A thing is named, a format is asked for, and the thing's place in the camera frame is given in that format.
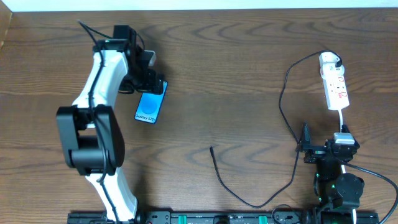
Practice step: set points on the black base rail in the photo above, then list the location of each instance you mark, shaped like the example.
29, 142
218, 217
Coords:
166, 217

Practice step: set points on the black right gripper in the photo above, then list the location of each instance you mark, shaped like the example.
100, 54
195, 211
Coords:
315, 149

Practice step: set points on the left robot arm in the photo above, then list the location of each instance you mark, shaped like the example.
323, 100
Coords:
92, 141

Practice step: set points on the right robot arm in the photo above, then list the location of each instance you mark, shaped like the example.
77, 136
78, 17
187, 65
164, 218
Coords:
338, 191

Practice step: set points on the blue screen Samsung smartphone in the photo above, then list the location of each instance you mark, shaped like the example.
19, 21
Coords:
149, 106

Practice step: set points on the white power strip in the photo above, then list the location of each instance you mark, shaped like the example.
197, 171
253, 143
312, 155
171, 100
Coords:
336, 93

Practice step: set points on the white USB charger adapter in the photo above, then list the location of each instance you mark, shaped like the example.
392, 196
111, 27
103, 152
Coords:
330, 62

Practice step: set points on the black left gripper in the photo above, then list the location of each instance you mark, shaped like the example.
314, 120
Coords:
154, 83

